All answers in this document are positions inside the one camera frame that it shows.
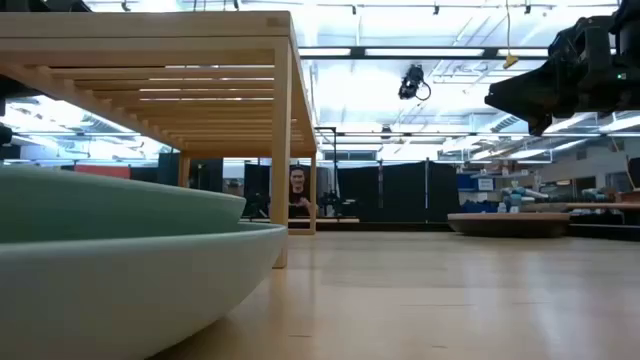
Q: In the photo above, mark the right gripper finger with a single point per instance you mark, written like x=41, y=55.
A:
x=525, y=100

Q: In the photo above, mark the matte pink plate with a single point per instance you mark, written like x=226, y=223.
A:
x=507, y=216

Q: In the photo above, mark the black plate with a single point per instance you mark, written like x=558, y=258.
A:
x=507, y=229

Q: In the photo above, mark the wooden slatted shelf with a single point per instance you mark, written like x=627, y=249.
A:
x=150, y=45

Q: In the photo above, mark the sage green plate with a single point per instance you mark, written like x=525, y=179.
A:
x=100, y=205

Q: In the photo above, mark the pale grey plate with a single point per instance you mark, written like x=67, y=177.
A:
x=125, y=290

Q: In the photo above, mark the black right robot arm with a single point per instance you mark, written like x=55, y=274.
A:
x=630, y=20

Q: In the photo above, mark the white teal background robot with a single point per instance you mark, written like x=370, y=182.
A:
x=520, y=193

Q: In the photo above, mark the blue storage bins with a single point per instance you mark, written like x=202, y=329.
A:
x=475, y=206

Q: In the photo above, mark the background wooden workbench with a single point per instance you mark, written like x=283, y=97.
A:
x=600, y=205

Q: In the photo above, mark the black curtain partition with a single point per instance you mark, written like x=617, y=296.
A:
x=400, y=195

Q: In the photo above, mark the person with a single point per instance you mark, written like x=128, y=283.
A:
x=298, y=200

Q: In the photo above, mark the black panel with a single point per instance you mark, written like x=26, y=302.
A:
x=210, y=175

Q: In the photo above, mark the red panel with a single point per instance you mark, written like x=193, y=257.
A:
x=102, y=172

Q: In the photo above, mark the black overhead camera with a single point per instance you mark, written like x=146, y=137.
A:
x=411, y=82

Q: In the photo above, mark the black aluminium rig frame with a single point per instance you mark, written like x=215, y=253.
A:
x=357, y=52

